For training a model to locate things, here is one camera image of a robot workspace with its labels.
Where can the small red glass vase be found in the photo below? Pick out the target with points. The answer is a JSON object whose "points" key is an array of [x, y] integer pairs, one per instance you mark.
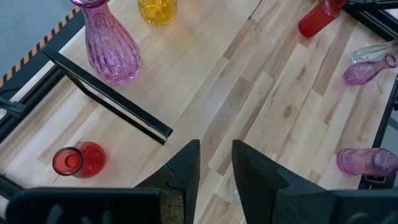
{"points": [[90, 158]]}

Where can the ribbed pink glass vase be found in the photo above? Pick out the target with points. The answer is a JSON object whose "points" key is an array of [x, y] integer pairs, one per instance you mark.
{"points": [[360, 161]]}

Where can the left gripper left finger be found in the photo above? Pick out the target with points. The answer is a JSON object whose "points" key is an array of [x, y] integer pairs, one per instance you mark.
{"points": [[180, 186]]}

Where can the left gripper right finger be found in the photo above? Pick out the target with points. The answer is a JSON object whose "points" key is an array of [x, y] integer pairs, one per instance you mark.
{"points": [[264, 199]]}

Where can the small black camera box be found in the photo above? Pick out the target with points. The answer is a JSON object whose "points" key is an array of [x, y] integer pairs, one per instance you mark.
{"points": [[374, 179]]}

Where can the small pink glass vase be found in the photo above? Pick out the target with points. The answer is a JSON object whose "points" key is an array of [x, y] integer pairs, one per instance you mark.
{"points": [[360, 74]]}

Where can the yellow glass vase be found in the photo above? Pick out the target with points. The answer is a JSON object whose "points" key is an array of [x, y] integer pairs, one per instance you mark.
{"points": [[157, 12]]}

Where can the tall pink glass vase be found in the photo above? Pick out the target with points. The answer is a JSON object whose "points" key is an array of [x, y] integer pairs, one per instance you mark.
{"points": [[112, 53]]}

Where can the tall red glass vase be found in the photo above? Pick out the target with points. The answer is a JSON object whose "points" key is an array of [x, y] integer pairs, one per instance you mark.
{"points": [[317, 20]]}

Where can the hazard striped black floor mat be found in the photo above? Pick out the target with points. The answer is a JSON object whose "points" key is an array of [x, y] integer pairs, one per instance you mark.
{"points": [[40, 45]]}

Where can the slender clear glass vase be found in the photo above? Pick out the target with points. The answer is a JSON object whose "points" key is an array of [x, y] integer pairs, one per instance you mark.
{"points": [[362, 56]]}

